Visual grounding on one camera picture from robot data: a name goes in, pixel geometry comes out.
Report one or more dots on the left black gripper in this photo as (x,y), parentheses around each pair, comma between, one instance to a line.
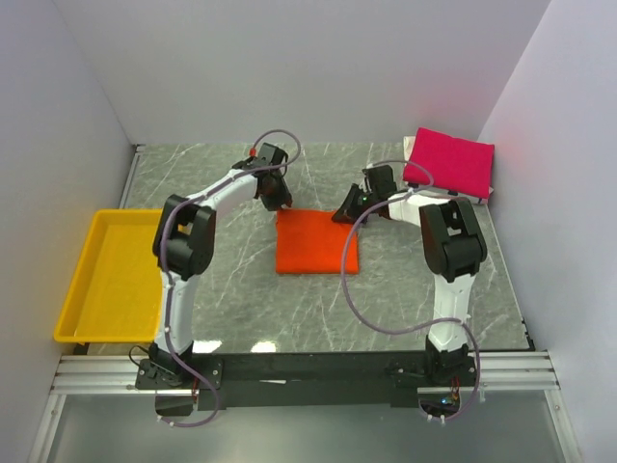
(283,197)

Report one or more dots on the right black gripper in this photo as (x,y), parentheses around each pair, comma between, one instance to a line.
(347,212)

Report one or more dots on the orange t shirt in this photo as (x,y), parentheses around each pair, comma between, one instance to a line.
(309,242)

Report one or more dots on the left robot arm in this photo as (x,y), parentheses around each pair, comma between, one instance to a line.
(185,239)

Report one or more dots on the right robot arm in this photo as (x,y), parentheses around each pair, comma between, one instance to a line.
(454,248)

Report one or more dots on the folded white t shirt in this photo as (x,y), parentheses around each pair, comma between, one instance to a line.
(408,144)

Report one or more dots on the folded magenta t shirt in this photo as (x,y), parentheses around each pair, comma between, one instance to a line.
(455,163)

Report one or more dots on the black base beam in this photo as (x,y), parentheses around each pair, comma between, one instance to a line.
(248,380)

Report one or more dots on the yellow plastic tray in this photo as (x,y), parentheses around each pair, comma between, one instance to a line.
(115,292)

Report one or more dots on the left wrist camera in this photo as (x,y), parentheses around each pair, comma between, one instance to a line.
(267,155)

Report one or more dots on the aluminium frame rail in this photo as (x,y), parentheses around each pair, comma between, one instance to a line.
(116,375)

